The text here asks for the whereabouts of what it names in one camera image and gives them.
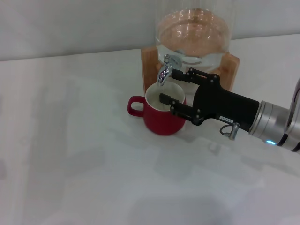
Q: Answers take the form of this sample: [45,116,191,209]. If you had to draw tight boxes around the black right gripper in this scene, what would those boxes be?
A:
[159,67,261,132]

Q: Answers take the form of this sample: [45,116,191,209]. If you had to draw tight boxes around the chrome dispenser faucet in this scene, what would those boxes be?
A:
[156,54,182,87]

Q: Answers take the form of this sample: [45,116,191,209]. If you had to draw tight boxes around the red ceramic cup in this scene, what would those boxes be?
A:
[127,82,188,135]

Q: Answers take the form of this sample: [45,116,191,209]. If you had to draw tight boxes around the wooden dispenser stand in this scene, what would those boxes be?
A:
[141,45,240,95]

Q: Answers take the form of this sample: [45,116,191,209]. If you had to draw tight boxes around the glass drink dispenser jar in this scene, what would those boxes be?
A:
[154,0,233,76]

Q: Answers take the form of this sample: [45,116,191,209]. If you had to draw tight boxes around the metal gripper cable connector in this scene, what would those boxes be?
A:
[219,122,240,141]

